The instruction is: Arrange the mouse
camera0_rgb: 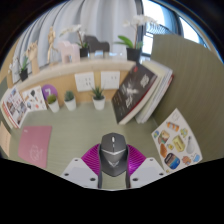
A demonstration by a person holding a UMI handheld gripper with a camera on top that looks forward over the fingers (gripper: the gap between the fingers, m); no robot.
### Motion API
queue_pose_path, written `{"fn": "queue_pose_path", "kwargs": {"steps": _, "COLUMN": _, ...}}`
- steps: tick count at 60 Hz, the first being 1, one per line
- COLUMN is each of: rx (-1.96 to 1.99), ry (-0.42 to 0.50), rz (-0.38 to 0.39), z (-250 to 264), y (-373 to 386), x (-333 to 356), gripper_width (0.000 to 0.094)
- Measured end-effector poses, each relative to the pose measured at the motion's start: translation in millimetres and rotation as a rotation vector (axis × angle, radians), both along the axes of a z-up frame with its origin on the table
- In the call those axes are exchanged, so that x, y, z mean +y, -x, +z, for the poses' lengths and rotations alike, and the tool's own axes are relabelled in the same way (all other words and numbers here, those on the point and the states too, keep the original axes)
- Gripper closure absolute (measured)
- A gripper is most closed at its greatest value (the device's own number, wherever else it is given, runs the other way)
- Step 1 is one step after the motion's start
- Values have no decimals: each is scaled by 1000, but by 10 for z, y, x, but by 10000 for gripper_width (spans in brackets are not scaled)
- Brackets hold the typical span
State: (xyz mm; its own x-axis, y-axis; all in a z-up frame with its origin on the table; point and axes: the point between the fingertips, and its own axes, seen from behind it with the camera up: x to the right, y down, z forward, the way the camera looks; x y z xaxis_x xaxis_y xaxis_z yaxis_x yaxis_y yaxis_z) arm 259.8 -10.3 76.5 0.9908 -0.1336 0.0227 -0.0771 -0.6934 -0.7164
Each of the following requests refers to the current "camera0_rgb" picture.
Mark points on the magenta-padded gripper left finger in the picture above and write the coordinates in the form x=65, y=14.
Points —
x=88, y=160

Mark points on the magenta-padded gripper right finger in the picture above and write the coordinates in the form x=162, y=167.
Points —
x=138, y=163

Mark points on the dark grey computer mouse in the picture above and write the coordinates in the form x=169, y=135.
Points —
x=113, y=156

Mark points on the pink mouse pad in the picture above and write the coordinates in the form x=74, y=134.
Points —
x=35, y=143

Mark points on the white sheet with colourful stickers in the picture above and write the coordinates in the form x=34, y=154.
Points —
x=176, y=143

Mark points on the small succulent in white pot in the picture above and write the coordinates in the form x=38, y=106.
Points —
x=98, y=104
x=53, y=106
x=70, y=104

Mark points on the black book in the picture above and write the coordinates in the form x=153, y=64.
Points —
x=133, y=91

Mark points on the stack of white books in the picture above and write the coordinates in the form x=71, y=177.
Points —
x=158, y=90

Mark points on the white sticker sheet with drawings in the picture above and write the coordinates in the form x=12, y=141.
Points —
x=35, y=98

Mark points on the beige card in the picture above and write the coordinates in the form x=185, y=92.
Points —
x=5, y=138

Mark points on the magazine with red spine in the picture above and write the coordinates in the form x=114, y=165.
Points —
x=15, y=106

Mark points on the light wooden desk shelf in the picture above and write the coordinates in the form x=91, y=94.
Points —
x=83, y=65

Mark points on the olive desk partition panel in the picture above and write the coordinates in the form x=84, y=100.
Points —
x=196, y=83

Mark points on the white orchid in black pot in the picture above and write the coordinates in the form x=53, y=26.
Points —
x=84, y=52
x=134, y=54
x=23, y=75

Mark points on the pink wooden horse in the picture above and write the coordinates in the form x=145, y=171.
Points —
x=69, y=51

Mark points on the black wooden horse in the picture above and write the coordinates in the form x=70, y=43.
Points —
x=96, y=45

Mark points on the wooden mannequin figure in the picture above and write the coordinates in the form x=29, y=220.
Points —
x=51, y=43

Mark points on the grey curtain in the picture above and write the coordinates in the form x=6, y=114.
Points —
x=100, y=20

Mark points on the window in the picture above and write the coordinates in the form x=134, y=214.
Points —
x=156, y=16

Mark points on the white wall socket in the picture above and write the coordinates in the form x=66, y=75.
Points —
x=84, y=82
x=110, y=80

